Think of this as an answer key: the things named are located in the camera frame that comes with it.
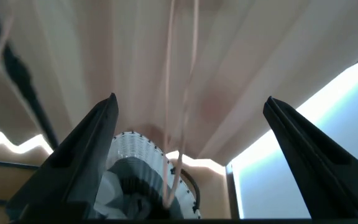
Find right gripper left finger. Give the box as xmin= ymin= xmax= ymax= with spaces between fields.
xmin=5 ymin=92 xmax=119 ymax=220

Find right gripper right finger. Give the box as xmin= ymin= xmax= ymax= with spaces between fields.
xmin=262 ymin=95 xmax=358 ymax=220

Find pale grey shorts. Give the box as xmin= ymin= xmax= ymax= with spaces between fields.
xmin=94 ymin=170 xmax=155 ymax=220

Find white laundry basket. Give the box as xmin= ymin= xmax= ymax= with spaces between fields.
xmin=93 ymin=131 xmax=202 ymax=220

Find black clothes rack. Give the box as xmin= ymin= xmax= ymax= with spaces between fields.
xmin=0 ymin=0 xmax=60 ymax=208

